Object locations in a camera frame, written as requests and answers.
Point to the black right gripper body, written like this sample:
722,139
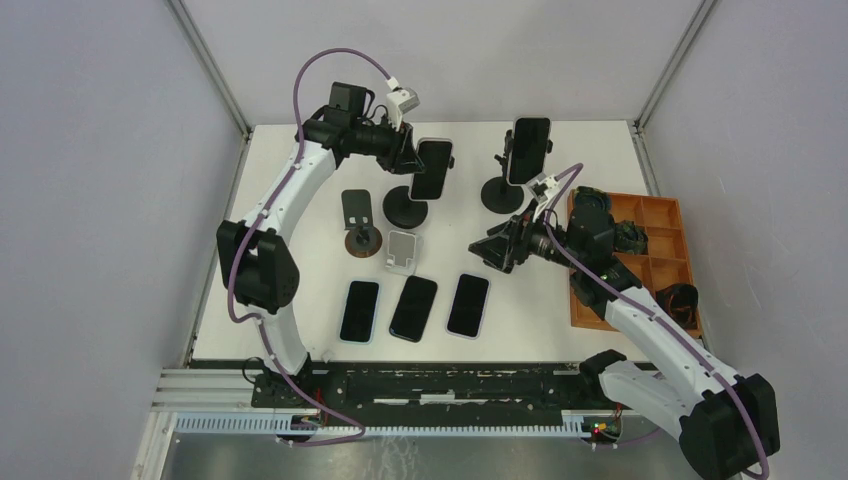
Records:
523,233

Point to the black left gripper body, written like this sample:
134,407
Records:
391,145

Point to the phone with purple case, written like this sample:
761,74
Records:
468,306

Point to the silver folding phone stand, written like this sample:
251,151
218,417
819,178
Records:
402,252

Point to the wooden-base black plate stand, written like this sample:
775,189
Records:
363,239

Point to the phone with white case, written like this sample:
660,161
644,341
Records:
412,312

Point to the phone with light blue case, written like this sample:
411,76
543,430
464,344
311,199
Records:
359,313

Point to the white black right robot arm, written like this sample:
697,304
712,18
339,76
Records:
725,423

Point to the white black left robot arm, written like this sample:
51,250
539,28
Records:
259,272

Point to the blue yellow rolled tie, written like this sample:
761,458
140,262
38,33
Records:
592,197

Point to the green blue rolled tie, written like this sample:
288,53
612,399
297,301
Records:
630,238

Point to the orange compartment tray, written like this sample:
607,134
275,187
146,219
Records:
666,261

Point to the brown rolled tie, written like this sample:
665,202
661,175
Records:
680,302

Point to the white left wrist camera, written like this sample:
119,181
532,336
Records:
399,101

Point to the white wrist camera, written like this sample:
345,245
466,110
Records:
399,101
544,190

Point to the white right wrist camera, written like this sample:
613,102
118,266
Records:
544,190

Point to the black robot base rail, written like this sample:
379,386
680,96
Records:
421,395

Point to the white slotted cable duct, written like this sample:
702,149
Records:
290,426

